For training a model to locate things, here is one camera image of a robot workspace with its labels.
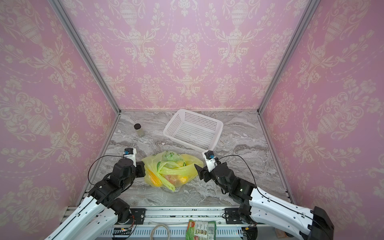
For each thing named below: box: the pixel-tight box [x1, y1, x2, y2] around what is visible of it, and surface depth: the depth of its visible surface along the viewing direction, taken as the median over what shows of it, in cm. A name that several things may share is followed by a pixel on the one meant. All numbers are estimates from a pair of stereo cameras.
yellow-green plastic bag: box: [141, 150, 204, 192], surface depth 79 cm
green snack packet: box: [185, 219, 217, 240], surface depth 70 cm
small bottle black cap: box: [134, 123, 142, 130], surface depth 102 cm
